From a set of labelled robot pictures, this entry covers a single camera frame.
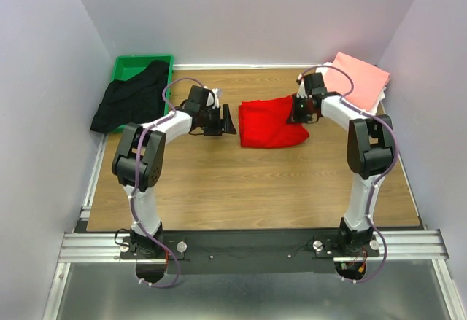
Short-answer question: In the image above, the red t shirt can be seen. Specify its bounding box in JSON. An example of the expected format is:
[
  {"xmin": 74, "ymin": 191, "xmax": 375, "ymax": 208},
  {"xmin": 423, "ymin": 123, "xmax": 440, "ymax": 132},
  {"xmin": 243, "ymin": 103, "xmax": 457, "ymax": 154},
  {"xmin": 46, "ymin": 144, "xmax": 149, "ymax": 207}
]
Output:
[{"xmin": 239, "ymin": 95, "xmax": 309, "ymax": 149}]

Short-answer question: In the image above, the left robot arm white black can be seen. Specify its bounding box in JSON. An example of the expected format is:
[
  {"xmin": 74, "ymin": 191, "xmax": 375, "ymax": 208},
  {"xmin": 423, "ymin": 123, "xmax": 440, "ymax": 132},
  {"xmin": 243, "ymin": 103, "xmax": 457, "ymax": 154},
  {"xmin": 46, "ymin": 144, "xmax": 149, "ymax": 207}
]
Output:
[{"xmin": 112, "ymin": 85, "xmax": 236, "ymax": 258}]

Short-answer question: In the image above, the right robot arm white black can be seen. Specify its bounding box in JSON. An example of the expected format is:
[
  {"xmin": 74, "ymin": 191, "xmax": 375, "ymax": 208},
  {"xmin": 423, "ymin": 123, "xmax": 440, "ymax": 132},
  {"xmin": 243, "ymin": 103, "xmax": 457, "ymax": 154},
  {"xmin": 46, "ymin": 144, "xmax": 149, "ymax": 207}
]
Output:
[{"xmin": 287, "ymin": 72, "xmax": 398, "ymax": 254}]

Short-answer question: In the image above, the black t shirt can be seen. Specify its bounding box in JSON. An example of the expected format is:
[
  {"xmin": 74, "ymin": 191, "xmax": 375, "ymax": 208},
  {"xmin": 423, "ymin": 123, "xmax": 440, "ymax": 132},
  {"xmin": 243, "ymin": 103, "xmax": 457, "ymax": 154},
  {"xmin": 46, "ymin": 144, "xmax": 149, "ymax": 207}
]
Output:
[{"xmin": 90, "ymin": 59, "xmax": 171, "ymax": 134}]

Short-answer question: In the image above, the white folded t shirt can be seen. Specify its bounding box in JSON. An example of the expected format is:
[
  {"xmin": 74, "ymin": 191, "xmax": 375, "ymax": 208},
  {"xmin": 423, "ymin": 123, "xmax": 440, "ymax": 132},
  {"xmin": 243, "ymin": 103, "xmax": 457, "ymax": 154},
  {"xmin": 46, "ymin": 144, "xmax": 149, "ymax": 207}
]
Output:
[{"xmin": 313, "ymin": 62, "xmax": 387, "ymax": 114}]

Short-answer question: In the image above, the pink folded t shirt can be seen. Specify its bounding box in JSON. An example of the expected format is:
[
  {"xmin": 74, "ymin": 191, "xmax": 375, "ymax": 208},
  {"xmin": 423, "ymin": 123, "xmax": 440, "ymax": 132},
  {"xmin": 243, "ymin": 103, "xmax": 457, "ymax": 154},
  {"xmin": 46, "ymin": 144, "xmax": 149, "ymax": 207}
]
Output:
[{"xmin": 323, "ymin": 51, "xmax": 391, "ymax": 112}]

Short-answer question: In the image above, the green plastic bin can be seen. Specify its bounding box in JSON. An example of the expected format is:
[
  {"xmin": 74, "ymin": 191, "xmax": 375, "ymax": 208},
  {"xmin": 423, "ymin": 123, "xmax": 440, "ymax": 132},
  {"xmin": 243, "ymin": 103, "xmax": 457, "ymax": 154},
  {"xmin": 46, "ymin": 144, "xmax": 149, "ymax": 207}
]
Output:
[{"xmin": 105, "ymin": 55, "xmax": 175, "ymax": 134}]

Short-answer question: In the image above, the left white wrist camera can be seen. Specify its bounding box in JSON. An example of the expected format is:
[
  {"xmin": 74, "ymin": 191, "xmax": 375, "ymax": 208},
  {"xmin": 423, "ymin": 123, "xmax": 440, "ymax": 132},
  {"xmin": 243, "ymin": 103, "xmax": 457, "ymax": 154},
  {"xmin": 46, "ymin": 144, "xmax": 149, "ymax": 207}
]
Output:
[{"xmin": 204, "ymin": 86, "xmax": 223, "ymax": 109}]

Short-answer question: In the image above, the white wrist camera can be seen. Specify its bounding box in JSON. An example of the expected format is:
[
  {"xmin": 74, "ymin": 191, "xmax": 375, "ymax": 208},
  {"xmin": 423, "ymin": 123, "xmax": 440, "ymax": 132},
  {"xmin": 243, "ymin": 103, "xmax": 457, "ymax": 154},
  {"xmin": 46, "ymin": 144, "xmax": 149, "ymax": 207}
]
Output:
[
  {"xmin": 204, "ymin": 86, "xmax": 223, "ymax": 109},
  {"xmin": 296, "ymin": 74, "xmax": 308, "ymax": 98}
]

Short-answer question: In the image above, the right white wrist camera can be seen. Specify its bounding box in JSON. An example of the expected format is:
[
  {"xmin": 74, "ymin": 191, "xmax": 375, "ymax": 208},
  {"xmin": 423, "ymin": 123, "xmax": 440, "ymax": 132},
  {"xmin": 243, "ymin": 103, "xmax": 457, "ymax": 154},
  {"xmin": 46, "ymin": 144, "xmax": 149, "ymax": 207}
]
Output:
[{"xmin": 296, "ymin": 74, "xmax": 308, "ymax": 98}]

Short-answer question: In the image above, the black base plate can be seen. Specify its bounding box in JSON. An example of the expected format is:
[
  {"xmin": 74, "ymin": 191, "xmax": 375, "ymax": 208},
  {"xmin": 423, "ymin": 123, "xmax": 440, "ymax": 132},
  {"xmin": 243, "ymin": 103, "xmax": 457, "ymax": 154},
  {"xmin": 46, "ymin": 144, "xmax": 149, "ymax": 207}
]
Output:
[{"xmin": 114, "ymin": 228, "xmax": 382, "ymax": 281}]

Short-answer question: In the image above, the aluminium frame rail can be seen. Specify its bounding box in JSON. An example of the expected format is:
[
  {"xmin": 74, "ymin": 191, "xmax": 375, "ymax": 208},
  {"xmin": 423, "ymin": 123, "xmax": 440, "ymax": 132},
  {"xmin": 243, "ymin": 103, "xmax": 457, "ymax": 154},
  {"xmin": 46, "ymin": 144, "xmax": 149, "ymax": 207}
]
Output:
[{"xmin": 58, "ymin": 230, "xmax": 449, "ymax": 263}]

